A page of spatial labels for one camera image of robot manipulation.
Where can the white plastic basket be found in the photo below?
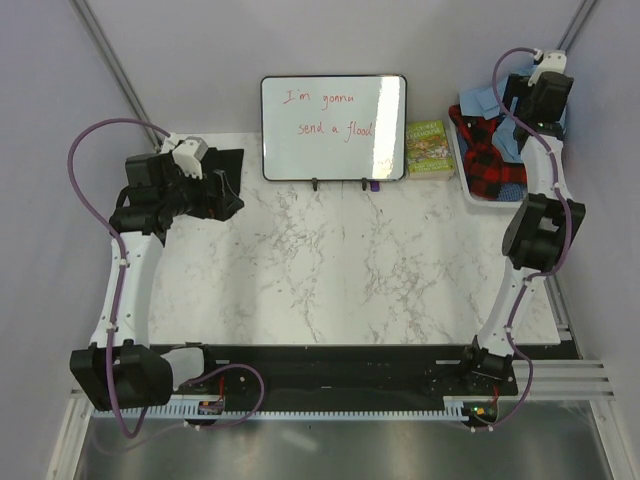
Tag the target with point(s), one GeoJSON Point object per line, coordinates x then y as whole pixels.
{"type": "Point", "coordinates": [458, 149]}

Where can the white slotted cable duct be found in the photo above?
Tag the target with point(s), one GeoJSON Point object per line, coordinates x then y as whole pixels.
{"type": "Point", "coordinates": [205, 408]}

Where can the folded black shirt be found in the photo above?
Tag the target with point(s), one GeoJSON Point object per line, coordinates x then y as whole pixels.
{"type": "Point", "coordinates": [228, 160]}

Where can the white dry-erase board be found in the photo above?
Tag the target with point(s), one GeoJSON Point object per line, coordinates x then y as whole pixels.
{"type": "Point", "coordinates": [333, 128]}

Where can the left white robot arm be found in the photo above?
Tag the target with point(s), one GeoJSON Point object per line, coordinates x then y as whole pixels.
{"type": "Point", "coordinates": [119, 364]}

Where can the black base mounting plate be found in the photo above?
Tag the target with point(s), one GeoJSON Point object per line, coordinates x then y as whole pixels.
{"type": "Point", "coordinates": [332, 378]}

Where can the green paperback book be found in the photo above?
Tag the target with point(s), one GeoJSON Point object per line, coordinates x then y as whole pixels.
{"type": "Point", "coordinates": [427, 151]}

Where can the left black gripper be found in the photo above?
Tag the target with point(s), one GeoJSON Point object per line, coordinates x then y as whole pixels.
{"type": "Point", "coordinates": [221, 206]}

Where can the light blue long sleeve shirt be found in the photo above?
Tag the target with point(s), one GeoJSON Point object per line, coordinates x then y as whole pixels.
{"type": "Point", "coordinates": [480, 104]}

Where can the blue checkered cloth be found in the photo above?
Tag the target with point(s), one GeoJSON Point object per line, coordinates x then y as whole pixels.
{"type": "Point", "coordinates": [510, 192]}

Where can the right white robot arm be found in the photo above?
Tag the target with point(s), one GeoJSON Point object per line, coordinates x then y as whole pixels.
{"type": "Point", "coordinates": [538, 238]}

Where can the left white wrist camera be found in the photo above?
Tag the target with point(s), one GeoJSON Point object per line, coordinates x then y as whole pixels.
{"type": "Point", "coordinates": [188, 157]}

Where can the red black plaid shirt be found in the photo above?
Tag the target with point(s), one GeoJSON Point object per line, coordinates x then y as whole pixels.
{"type": "Point", "coordinates": [485, 170]}

